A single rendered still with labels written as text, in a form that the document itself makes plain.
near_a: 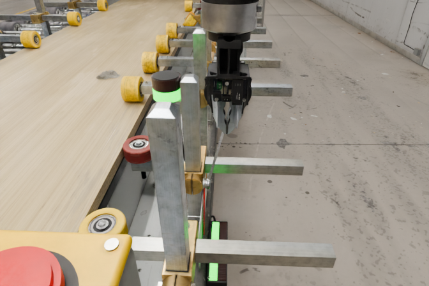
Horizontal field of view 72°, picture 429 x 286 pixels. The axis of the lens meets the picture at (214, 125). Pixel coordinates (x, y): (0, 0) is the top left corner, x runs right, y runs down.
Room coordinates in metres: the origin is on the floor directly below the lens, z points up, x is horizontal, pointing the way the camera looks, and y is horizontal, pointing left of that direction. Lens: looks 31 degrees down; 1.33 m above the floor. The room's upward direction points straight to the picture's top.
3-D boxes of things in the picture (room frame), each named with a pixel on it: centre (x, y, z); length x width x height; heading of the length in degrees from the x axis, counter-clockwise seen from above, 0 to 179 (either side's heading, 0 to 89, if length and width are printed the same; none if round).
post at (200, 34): (0.81, 0.04, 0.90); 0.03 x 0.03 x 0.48; 88
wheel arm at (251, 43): (1.35, -0.01, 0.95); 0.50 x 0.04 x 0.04; 88
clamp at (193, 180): (0.59, 0.05, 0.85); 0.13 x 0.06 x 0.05; 178
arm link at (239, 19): (0.50, -0.03, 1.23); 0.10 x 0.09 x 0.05; 87
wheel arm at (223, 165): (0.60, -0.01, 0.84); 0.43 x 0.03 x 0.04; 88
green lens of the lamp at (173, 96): (0.57, 0.10, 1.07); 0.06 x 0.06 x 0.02
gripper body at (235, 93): (0.50, -0.02, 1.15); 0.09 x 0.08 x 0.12; 177
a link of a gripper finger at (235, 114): (0.50, -0.04, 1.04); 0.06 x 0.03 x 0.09; 177
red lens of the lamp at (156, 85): (0.57, 0.10, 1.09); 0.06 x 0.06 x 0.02
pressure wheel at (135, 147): (0.61, 0.19, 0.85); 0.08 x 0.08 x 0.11
